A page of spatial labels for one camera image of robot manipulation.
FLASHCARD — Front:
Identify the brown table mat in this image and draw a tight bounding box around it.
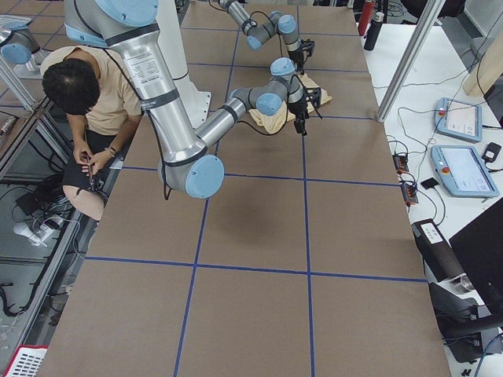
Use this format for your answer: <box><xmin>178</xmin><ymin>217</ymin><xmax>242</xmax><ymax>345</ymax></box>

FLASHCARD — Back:
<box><xmin>39</xmin><ymin>6</ymin><xmax>450</xmax><ymax>376</ymax></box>

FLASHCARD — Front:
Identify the red bottle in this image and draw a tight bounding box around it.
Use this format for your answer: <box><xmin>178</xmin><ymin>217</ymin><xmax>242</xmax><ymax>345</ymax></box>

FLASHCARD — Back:
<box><xmin>358</xmin><ymin>0</ymin><xmax>374</xmax><ymax>36</ymax></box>

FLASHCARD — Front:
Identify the blue teach pendant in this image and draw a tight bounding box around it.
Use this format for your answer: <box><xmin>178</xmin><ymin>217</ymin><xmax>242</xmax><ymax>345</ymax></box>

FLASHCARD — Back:
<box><xmin>434</xmin><ymin>97</ymin><xmax>483</xmax><ymax>143</ymax></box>
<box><xmin>431</xmin><ymin>145</ymin><xmax>500</xmax><ymax>198</ymax></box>

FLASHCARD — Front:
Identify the black thermos bottle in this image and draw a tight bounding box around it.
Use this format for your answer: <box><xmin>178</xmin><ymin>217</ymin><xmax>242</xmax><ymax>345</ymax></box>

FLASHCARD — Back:
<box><xmin>363</xmin><ymin>12</ymin><xmax>385</xmax><ymax>51</ymax></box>

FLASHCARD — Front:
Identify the seated person beige shirt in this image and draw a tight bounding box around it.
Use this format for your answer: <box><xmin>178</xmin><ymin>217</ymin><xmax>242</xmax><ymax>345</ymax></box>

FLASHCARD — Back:
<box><xmin>40</xmin><ymin>46</ymin><xmax>142</xmax><ymax>221</ymax></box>

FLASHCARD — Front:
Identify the black power adapter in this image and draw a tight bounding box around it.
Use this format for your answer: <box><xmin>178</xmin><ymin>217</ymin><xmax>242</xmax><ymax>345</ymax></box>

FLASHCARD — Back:
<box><xmin>482</xmin><ymin>142</ymin><xmax>502</xmax><ymax>163</ymax></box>

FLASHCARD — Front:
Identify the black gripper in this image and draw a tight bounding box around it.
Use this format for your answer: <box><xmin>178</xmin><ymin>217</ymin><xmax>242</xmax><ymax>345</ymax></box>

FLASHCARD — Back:
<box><xmin>286</xmin><ymin>38</ymin><xmax>315</xmax><ymax>73</ymax></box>
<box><xmin>288</xmin><ymin>87</ymin><xmax>321</xmax><ymax>136</ymax></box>

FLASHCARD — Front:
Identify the orange power strip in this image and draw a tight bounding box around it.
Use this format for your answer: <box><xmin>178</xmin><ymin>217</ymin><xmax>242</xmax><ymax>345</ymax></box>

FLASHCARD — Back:
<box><xmin>392</xmin><ymin>153</ymin><xmax>409</xmax><ymax>174</ymax></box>
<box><xmin>400</xmin><ymin>181</ymin><xmax>418</xmax><ymax>207</ymax></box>

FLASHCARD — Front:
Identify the beige long-sleeve printed shirt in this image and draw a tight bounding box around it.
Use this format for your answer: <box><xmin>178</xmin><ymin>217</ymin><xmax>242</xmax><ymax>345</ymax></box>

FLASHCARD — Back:
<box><xmin>249</xmin><ymin>74</ymin><xmax>332</xmax><ymax>134</ymax></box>

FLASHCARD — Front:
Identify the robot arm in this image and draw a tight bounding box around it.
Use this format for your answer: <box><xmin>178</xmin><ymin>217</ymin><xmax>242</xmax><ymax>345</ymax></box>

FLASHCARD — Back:
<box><xmin>217</xmin><ymin>1</ymin><xmax>315</xmax><ymax>74</ymax></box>
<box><xmin>64</xmin><ymin>1</ymin><xmax>321</xmax><ymax>199</ymax></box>

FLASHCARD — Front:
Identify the aluminium frame post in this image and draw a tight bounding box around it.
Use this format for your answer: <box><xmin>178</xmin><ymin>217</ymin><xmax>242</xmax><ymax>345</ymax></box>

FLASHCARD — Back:
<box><xmin>376</xmin><ymin>0</ymin><xmax>446</xmax><ymax>123</ymax></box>

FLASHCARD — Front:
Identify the black monitor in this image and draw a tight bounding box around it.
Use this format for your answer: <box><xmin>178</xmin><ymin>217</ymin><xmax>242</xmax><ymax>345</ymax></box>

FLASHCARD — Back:
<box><xmin>450</xmin><ymin>200</ymin><xmax>502</xmax><ymax>313</ymax></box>

